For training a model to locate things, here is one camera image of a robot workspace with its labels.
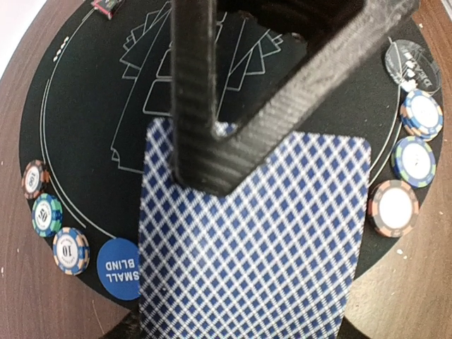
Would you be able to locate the round black poker mat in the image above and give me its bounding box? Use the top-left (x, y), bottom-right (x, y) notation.
top-left (18, 0), bottom-right (445, 308)

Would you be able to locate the clear round dealer button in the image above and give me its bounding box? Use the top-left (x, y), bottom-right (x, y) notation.
top-left (384, 40), bottom-right (441, 95)

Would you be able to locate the single green blue poker chip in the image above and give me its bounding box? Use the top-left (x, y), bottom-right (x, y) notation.
top-left (32, 193), bottom-right (63, 237)

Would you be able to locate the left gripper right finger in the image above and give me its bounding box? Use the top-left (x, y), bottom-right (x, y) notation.
top-left (338, 317), bottom-right (370, 339)

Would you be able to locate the blue-backed playing card deck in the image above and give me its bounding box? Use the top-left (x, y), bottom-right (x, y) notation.
top-left (138, 118), bottom-right (371, 338)

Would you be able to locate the single brown 100 poker chip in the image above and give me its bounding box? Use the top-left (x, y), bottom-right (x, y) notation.
top-left (21, 160), bottom-right (50, 200)

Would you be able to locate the red black triangular all-in marker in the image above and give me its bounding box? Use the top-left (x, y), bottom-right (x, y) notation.
top-left (91, 0), bottom-right (124, 19)

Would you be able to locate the single white blue poker chip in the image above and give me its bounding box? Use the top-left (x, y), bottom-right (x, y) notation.
top-left (52, 227), bottom-right (90, 275)

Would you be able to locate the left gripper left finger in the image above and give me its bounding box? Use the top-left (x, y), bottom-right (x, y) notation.
top-left (102, 310), bottom-right (141, 339)

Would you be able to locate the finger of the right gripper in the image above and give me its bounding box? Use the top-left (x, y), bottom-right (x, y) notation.
top-left (171, 1), bottom-right (420, 196)

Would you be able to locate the blue small blind button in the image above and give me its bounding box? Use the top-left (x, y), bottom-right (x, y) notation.
top-left (96, 238), bottom-right (140, 301)

